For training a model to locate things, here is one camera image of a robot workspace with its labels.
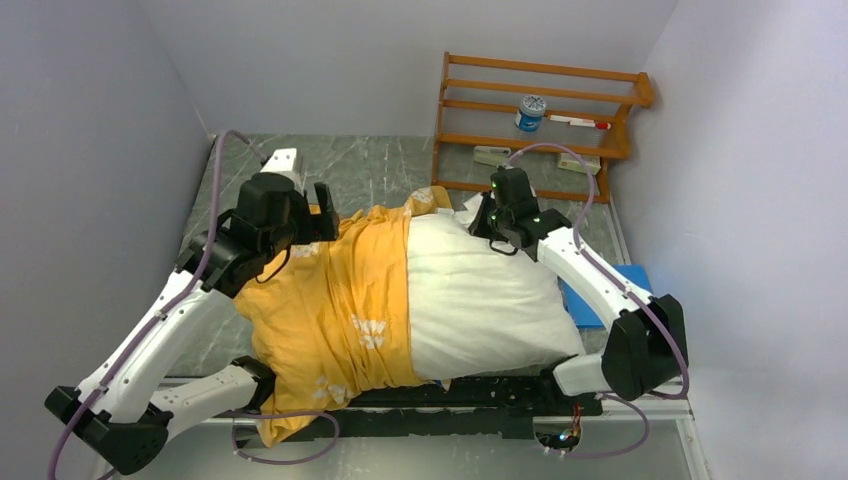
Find white pillow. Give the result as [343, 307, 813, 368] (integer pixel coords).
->
[407, 211, 585, 380]

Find blue and orange pillowcase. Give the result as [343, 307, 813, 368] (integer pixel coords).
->
[234, 186, 451, 447]

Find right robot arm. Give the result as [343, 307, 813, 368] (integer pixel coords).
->
[470, 167, 689, 414]

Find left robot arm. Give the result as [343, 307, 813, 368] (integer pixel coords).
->
[45, 172, 339, 475]

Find small white box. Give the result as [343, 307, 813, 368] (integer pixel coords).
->
[557, 153, 601, 175]

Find blue round jar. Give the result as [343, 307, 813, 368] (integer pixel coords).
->
[514, 94, 547, 133]

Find blue foam pad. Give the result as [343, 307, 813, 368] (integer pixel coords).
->
[559, 264, 654, 330]

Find red and white marker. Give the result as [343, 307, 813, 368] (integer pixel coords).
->
[547, 114, 612, 130]

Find orange wooden rack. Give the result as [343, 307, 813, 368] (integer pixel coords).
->
[431, 53, 655, 204]

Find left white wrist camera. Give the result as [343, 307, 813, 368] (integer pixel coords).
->
[260, 148, 304, 191]

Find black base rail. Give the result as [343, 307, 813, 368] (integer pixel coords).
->
[209, 375, 604, 444]

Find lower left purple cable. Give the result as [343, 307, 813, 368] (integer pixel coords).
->
[218, 409, 342, 467]

